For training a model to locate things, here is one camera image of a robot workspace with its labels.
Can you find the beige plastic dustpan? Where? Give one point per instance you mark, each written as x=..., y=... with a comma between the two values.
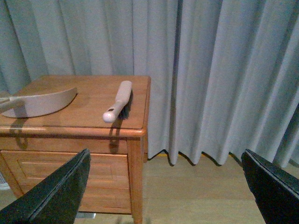
x=35, y=105

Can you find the wooden nightstand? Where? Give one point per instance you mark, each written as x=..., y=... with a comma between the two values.
x=33, y=148

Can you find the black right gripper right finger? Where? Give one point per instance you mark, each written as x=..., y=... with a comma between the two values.
x=276, y=192

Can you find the white floor heater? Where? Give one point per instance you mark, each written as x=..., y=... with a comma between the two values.
x=3, y=183

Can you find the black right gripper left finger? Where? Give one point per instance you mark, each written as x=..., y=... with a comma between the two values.
x=56, y=199

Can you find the grey curtain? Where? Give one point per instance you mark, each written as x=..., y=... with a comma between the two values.
x=224, y=73

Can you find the beige hand brush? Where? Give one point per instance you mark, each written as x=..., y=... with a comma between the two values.
x=121, y=107

